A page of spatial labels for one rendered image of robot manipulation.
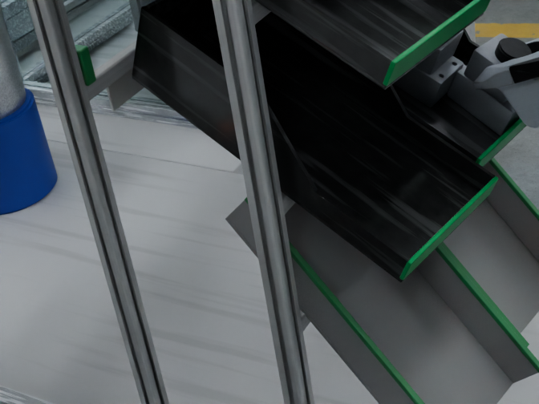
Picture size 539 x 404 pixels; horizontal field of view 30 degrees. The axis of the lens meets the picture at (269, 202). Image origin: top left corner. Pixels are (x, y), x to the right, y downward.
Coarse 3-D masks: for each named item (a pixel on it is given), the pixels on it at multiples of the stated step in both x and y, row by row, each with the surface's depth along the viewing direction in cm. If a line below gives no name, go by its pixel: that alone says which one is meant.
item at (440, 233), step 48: (192, 0) 82; (144, 48) 80; (192, 48) 76; (288, 48) 88; (192, 96) 79; (288, 96) 85; (336, 96) 86; (384, 96) 83; (288, 144) 75; (336, 144) 82; (384, 144) 83; (432, 144) 83; (288, 192) 77; (336, 192) 79; (384, 192) 80; (432, 192) 81; (480, 192) 79; (384, 240) 74; (432, 240) 75
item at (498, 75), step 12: (516, 60) 83; (492, 72) 84; (504, 72) 82; (480, 84) 86; (492, 84) 84; (504, 84) 83; (516, 84) 83; (528, 84) 82; (516, 96) 84; (528, 96) 83; (516, 108) 84; (528, 108) 83; (528, 120) 84
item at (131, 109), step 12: (36, 96) 186; (48, 96) 184; (96, 96) 178; (96, 108) 179; (108, 108) 178; (120, 108) 177; (132, 108) 174; (144, 108) 173; (156, 108) 171; (168, 108) 170; (144, 120) 174; (156, 120) 173; (168, 120) 172; (180, 120) 170
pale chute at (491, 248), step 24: (504, 192) 100; (480, 216) 101; (504, 216) 102; (528, 216) 100; (456, 240) 98; (480, 240) 100; (504, 240) 101; (528, 240) 102; (480, 264) 98; (504, 264) 100; (528, 264) 101; (480, 288) 92; (504, 288) 98; (528, 288) 100; (504, 312) 97; (528, 312) 99
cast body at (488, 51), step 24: (480, 48) 86; (504, 48) 85; (528, 48) 86; (456, 72) 89; (480, 72) 87; (456, 96) 90; (480, 96) 88; (504, 96) 86; (480, 120) 89; (504, 120) 87
